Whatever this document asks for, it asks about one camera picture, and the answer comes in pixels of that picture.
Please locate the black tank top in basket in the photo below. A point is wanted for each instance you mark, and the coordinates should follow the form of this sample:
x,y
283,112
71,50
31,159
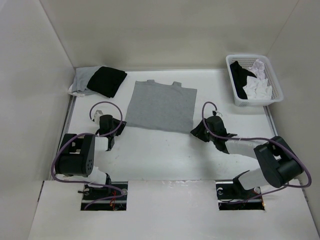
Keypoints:
x,y
239,76

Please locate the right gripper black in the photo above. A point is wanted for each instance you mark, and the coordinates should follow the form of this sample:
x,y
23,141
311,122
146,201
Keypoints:
x,y
198,132

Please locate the right metal table rail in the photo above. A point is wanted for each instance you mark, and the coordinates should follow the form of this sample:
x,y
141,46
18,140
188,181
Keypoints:
x,y
270,122

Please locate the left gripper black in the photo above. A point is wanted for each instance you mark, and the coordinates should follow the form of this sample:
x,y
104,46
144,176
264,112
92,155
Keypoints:
x,y
121,128

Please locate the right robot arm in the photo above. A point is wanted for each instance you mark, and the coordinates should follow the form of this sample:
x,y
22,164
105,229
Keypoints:
x,y
278,165

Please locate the metal table rail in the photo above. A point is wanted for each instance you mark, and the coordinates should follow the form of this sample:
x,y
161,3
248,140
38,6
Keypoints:
x,y
270,122
63,123

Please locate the folded black tank top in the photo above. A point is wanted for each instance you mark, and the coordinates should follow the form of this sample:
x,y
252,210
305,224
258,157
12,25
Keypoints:
x,y
106,81

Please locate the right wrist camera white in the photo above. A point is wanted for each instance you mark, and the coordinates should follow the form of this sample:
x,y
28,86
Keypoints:
x,y
217,113

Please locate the folded grey tank top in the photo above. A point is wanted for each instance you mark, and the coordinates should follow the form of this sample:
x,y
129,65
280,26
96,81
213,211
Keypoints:
x,y
82,78

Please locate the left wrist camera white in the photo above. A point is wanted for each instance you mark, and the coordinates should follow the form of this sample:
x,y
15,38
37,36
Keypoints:
x,y
97,115

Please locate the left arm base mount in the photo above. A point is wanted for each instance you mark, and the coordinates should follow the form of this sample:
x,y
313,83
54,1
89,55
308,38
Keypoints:
x,y
103,199

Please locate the left metal table rail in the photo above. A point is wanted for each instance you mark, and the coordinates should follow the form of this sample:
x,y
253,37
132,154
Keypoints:
x,y
63,123

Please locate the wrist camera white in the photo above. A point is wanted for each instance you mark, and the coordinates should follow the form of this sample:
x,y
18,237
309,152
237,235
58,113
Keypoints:
x,y
217,113
97,115

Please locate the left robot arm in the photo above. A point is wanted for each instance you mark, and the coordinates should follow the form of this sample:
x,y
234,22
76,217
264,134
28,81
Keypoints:
x,y
75,161

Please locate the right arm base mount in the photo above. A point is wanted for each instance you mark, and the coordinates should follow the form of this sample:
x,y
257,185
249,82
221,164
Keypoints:
x,y
233,197

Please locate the grey tank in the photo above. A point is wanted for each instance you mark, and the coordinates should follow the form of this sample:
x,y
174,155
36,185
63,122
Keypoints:
x,y
82,78
163,107

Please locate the folded white tank top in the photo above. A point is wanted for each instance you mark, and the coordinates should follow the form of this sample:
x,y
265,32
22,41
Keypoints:
x,y
74,93

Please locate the white plastic basket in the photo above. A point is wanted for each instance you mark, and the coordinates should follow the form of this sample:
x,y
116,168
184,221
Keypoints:
x,y
246,61

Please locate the white tank top in basket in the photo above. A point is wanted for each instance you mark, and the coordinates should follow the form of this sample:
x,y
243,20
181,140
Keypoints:
x,y
257,88

